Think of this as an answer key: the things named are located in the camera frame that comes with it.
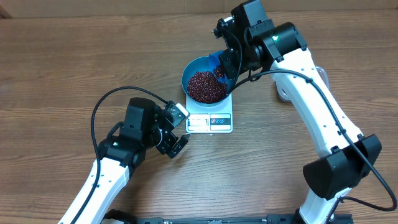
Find blue plastic measuring scoop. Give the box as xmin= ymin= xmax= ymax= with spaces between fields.
xmin=208 ymin=50 xmax=233 ymax=90

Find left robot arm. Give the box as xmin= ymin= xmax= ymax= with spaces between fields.
xmin=60 ymin=98 xmax=189 ymax=223

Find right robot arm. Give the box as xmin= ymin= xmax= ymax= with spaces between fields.
xmin=213 ymin=1 xmax=382 ymax=223

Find teal round bowl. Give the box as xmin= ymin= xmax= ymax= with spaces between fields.
xmin=182 ymin=56 xmax=231 ymax=101

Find white digital kitchen scale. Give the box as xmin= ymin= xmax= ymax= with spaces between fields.
xmin=185 ymin=95 xmax=233 ymax=134

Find red adzuki beans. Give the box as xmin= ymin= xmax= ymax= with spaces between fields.
xmin=187 ymin=67 xmax=228 ymax=104

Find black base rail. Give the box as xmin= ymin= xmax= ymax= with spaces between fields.
xmin=102 ymin=208 xmax=354 ymax=224

